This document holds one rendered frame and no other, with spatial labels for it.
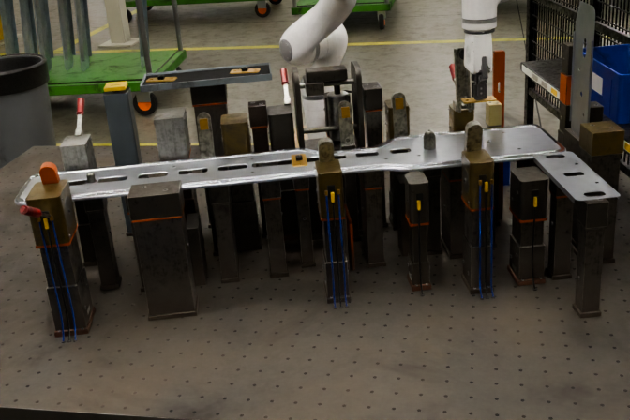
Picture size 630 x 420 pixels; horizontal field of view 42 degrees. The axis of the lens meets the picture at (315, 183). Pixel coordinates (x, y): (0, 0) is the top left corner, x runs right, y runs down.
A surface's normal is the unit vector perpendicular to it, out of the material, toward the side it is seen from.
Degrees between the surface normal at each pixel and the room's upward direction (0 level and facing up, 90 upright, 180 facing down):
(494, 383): 0
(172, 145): 90
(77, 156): 90
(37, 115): 93
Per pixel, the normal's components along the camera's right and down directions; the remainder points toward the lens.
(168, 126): 0.08, 0.37
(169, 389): -0.07, -0.92
